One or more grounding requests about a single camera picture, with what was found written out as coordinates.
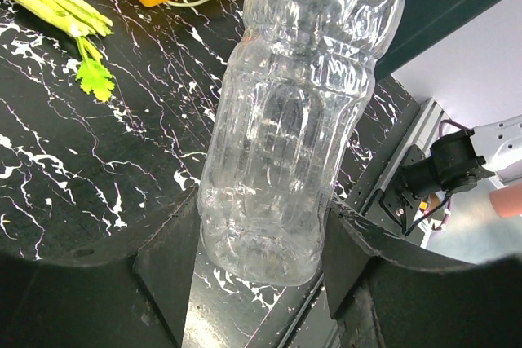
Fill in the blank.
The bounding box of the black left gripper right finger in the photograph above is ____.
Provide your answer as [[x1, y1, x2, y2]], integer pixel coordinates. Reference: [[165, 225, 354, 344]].
[[322, 202, 521, 347]]

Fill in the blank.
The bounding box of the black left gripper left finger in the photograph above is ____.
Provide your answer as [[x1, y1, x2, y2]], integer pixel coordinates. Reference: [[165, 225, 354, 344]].
[[1, 187, 200, 347]]

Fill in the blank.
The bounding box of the clear crushed bottle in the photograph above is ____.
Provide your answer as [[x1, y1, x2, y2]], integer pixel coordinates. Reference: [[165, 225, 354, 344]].
[[197, 0, 405, 286]]

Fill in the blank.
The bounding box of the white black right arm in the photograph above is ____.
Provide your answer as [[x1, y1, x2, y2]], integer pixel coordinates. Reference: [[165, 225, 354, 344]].
[[400, 116, 521, 198]]

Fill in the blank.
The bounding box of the dark green plastic bin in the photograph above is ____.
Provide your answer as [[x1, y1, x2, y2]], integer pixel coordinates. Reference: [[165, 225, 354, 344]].
[[373, 0, 522, 82]]

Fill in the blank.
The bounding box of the celery stalk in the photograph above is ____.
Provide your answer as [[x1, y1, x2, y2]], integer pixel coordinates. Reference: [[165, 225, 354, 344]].
[[13, 0, 115, 102]]

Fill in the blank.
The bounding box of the aluminium front rail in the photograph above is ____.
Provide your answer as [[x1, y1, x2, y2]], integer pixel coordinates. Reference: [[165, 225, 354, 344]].
[[361, 98, 447, 226]]

